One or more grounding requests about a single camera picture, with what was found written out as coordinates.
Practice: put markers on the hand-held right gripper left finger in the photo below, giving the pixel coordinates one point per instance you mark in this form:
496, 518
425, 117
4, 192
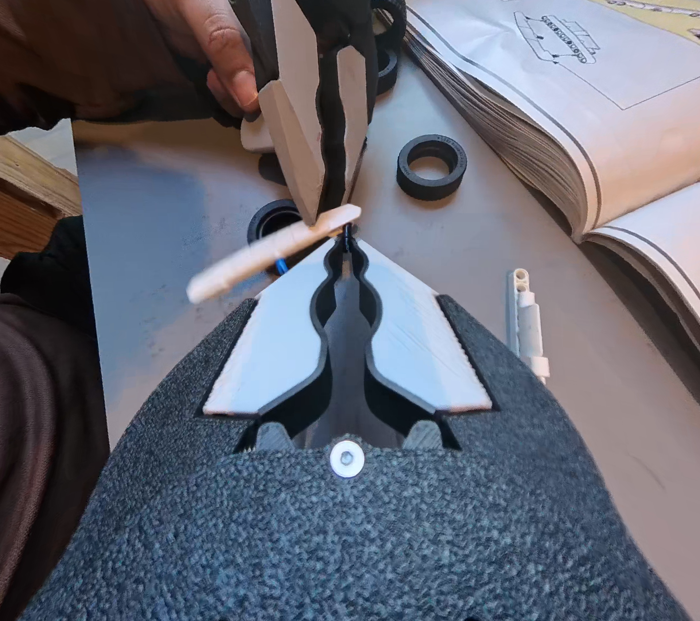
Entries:
268, 353

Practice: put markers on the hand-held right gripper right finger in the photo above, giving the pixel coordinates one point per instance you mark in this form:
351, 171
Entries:
426, 353

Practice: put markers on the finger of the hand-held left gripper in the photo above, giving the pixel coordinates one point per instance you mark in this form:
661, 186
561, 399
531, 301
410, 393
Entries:
292, 101
355, 96

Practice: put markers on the small blue connector pin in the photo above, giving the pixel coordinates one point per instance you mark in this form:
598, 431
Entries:
281, 266

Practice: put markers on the long white pointed panel piece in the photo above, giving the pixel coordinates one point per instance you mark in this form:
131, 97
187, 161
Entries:
246, 260

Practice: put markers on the black rubber toy tyre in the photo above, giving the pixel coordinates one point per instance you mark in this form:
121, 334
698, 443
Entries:
254, 230
391, 3
389, 71
432, 189

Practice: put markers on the small black connector pin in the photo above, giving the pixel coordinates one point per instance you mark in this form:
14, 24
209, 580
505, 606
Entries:
347, 238

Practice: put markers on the person's left forearm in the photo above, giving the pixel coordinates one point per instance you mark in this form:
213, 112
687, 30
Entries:
65, 19

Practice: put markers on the grey desk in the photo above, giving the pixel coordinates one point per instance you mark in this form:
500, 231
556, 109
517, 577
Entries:
164, 194

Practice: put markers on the white beam with cylinders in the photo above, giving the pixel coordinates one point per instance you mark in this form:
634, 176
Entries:
530, 325

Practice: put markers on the open instruction booklet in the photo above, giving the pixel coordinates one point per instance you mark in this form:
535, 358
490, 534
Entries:
547, 85

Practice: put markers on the person's black garment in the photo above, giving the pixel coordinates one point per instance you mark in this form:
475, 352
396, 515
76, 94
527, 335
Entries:
54, 271

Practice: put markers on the person's brown-shirted torso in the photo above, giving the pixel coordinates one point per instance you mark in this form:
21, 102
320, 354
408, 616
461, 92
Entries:
44, 440

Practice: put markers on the wooden bench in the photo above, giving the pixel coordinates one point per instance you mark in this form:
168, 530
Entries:
33, 205

